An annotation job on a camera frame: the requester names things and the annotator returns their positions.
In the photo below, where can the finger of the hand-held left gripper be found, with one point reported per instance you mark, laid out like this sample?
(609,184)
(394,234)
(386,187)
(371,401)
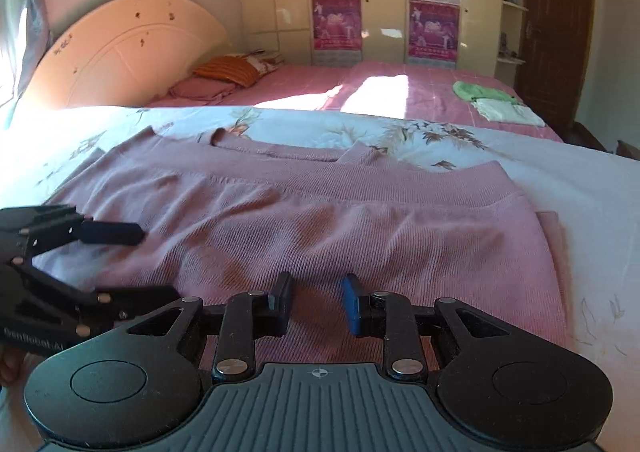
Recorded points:
(112,233)
(140,301)

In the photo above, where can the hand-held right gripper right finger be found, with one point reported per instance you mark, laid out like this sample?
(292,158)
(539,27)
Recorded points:
(352,304)

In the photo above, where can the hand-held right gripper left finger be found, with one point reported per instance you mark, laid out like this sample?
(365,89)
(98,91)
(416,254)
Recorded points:
(284,299)

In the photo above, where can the pink sweater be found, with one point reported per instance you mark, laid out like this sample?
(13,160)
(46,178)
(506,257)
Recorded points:
(350,212)

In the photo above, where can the person's left hand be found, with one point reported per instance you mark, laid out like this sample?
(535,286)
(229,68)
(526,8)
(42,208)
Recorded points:
(9,367)

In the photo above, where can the pink pillow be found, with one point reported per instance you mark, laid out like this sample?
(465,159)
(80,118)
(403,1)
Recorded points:
(200,88)

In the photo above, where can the cream wooden headboard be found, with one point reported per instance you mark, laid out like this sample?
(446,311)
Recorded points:
(125,47)

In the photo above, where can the striped pillow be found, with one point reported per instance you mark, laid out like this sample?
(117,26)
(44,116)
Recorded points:
(232,69)

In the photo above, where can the light patterned curtain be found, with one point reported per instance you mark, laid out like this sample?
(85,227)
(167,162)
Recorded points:
(25,42)

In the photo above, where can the pink bedsheet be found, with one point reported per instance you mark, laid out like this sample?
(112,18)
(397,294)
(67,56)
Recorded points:
(310,82)

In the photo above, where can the white folded cloth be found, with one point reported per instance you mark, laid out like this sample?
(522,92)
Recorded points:
(507,112)

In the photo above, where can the green folded cloth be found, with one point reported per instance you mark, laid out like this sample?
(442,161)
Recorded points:
(480,91)

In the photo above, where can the floral bedsheet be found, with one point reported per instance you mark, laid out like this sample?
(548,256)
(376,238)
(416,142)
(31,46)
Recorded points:
(575,172)

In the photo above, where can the cream corner shelf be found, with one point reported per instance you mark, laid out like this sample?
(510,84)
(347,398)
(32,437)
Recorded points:
(512,7)

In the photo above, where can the brown wooden door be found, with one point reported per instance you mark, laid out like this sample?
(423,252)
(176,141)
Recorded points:
(555,22)

